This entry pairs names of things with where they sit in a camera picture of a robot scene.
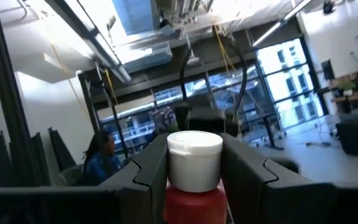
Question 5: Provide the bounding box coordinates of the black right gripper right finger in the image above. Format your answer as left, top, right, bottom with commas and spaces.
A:
220, 133, 334, 224

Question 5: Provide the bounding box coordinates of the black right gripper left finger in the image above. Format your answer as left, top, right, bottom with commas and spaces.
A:
99, 133, 169, 224

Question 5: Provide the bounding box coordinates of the red paint bottle white cap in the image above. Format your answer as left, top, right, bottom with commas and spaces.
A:
162, 130, 229, 224

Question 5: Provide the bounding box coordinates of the person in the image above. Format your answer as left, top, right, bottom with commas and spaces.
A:
81, 129, 124, 187

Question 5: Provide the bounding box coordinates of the black desk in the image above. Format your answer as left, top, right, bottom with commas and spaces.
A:
239, 110, 287, 152

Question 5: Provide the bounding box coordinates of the black computer case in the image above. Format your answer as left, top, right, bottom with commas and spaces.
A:
335, 112, 358, 160

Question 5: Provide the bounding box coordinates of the wooden work table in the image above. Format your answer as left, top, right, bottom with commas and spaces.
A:
332, 86, 358, 114

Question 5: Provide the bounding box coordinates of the black aluminium frame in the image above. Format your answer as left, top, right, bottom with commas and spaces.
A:
0, 0, 132, 190

